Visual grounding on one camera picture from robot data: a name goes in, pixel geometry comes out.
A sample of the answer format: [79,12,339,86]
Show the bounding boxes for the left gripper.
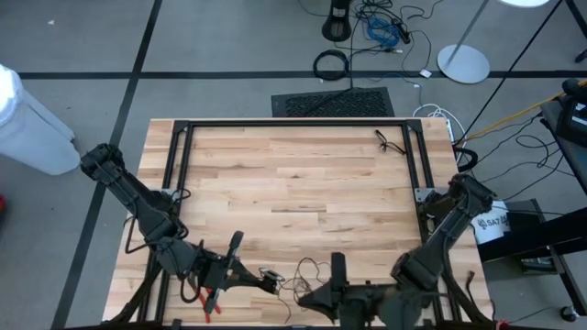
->
[201,231,279,314]

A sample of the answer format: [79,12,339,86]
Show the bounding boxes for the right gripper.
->
[296,252,391,330]

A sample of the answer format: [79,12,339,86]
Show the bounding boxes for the thin black cord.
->
[274,256,332,325]

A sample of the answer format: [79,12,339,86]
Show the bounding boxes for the black eyeglasses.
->
[373,129,408,156]

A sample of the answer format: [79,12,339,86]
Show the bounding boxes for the white printed paper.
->
[471,201,511,246]

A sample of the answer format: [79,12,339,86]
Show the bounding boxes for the black floor mat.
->
[270,86,396,118]

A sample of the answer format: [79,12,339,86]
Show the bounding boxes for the white power strip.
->
[442,116,458,144]

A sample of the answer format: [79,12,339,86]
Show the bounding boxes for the black equipment cart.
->
[476,98,587,317]

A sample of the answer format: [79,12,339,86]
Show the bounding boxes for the white trash bin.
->
[0,63,82,177]

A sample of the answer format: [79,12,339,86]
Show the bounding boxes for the black stand foot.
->
[320,0,353,43]

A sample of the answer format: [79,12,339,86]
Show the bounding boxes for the black power strip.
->
[392,20,413,45]

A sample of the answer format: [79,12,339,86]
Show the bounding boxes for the black device with label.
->
[561,78,587,148]

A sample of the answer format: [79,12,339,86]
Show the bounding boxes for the red-handled pliers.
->
[196,287,222,325]

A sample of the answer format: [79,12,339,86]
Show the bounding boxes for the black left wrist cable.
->
[123,214,204,304]

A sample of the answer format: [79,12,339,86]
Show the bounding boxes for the black cable with brown plug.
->
[464,269,481,306]

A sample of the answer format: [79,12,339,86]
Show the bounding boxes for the black aluminium table frame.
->
[103,117,494,330]

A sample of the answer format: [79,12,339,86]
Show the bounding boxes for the white cable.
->
[411,103,455,123]

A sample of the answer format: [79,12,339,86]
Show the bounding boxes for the coiled black floor cable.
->
[312,49,352,83]

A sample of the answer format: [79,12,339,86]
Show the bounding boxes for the yellow floor cable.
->
[458,78,587,143]

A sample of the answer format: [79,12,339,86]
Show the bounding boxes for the white round pedestal stand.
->
[436,0,551,85]

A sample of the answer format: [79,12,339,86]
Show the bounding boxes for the blue cable bundle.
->
[365,16,401,48]

